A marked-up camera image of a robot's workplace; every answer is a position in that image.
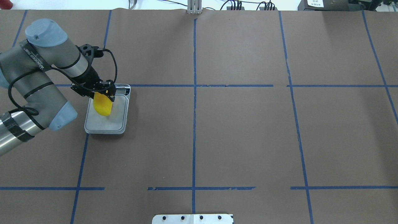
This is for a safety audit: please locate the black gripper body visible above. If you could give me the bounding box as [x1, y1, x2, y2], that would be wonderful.
[71, 44, 116, 99]

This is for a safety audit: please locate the red object at corner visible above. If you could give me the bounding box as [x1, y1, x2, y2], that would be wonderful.
[0, 0, 14, 10]

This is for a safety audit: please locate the yellow mango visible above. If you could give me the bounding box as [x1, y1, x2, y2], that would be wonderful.
[93, 92, 113, 116]

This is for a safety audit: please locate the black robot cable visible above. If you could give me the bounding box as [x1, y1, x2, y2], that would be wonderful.
[8, 48, 118, 116]

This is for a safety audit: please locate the white metal mounting plate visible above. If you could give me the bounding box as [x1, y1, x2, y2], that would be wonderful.
[151, 214, 234, 224]

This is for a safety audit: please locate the grey aluminium profile post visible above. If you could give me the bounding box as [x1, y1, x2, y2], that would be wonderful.
[187, 0, 203, 14]

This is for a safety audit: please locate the brown paper table cover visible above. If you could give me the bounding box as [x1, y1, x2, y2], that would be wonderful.
[1, 9, 397, 224]

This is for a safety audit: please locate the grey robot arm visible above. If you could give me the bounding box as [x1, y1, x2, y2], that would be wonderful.
[0, 18, 116, 155]

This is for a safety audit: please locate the grey digital kitchen scale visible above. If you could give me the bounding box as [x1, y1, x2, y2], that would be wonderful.
[84, 84, 131, 134]

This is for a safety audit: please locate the dark grey control box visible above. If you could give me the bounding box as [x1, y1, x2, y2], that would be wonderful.
[297, 0, 361, 11]

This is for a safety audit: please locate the black power strip left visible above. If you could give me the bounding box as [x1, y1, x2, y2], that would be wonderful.
[226, 5, 245, 11]

